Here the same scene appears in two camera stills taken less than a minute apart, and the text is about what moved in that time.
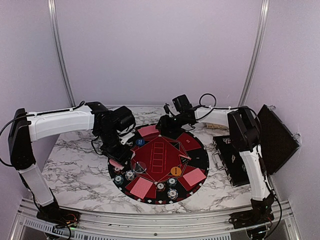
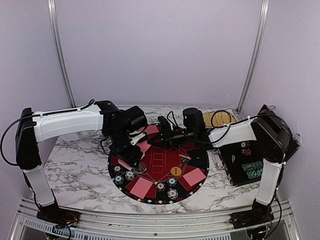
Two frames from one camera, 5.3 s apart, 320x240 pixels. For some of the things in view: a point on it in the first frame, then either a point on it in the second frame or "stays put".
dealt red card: [141, 187] stays put
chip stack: [160, 187] stays put
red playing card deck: [116, 164] to [124, 164]
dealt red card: [148, 130] stays put
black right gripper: [165, 124] to [167, 138]
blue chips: [172, 193] stays put
